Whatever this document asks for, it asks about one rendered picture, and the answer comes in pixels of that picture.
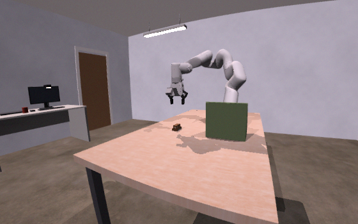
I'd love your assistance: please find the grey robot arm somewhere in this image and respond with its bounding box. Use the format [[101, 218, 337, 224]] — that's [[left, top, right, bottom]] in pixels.
[[171, 49, 246, 102]]

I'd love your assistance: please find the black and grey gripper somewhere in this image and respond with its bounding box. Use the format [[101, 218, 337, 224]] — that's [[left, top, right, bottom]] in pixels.
[[168, 82, 188, 105]]

